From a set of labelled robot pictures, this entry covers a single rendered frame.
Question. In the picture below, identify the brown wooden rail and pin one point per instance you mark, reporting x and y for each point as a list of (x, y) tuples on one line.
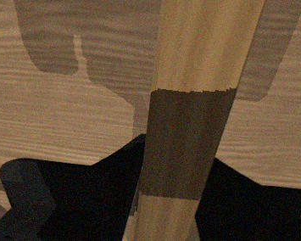
[(201, 52)]

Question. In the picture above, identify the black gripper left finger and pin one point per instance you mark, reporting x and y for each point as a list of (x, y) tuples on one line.
[(106, 188)]

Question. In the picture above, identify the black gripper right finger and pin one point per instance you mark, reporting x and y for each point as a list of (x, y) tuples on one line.
[(234, 207)]

